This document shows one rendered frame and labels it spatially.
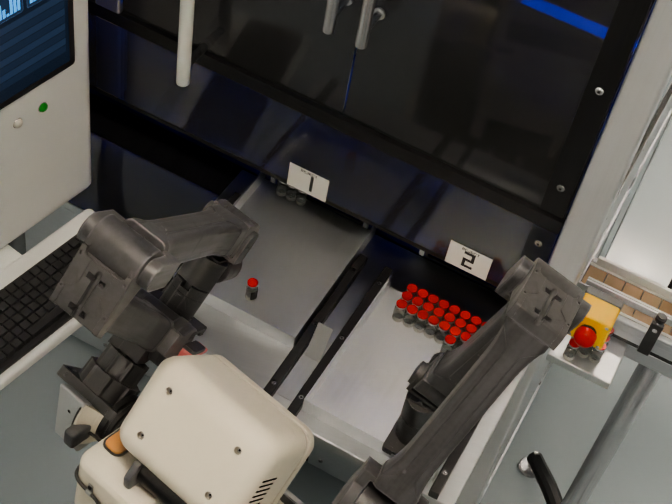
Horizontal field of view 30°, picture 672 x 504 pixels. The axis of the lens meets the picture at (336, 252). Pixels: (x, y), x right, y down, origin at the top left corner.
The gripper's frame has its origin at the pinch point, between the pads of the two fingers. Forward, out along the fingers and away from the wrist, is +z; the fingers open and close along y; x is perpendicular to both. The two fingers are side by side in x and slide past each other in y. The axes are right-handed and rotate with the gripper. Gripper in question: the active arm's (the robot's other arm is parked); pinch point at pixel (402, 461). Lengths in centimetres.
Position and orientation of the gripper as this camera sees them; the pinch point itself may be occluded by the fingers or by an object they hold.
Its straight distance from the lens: 218.6
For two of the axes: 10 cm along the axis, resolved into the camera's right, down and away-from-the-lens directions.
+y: 4.6, -6.3, 6.2
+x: -8.8, -4.3, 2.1
